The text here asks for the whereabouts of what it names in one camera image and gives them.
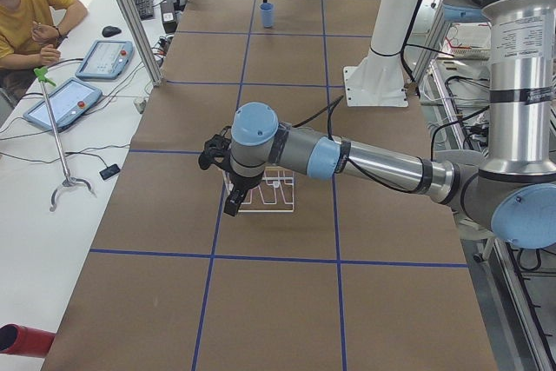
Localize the black power adapter box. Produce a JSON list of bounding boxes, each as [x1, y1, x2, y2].
[[160, 0, 178, 34]]

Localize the small black phone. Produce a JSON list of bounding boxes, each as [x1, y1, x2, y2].
[[99, 164, 121, 181]]

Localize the black computer mouse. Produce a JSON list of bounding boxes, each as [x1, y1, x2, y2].
[[102, 25, 122, 38]]

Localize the teach pendant far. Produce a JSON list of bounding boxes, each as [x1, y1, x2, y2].
[[75, 40, 134, 80]]

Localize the teach pendant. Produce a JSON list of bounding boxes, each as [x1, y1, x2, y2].
[[23, 77, 102, 131], [75, 40, 134, 80]]

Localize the teach pendant near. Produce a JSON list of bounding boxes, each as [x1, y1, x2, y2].
[[23, 77, 102, 131]]

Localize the reacher grabber tool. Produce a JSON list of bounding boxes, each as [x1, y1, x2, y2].
[[34, 67, 96, 212]]

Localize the person in yellow shirt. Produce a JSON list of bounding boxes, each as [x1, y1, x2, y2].
[[1, 0, 88, 102]]

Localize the red cylinder tube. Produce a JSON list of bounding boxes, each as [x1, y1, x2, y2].
[[1, 324, 56, 358]]

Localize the white wire cup holder rack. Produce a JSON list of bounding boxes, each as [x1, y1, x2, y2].
[[238, 166, 295, 213]]

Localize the aluminium frame post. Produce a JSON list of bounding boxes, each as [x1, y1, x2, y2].
[[116, 0, 162, 87]]

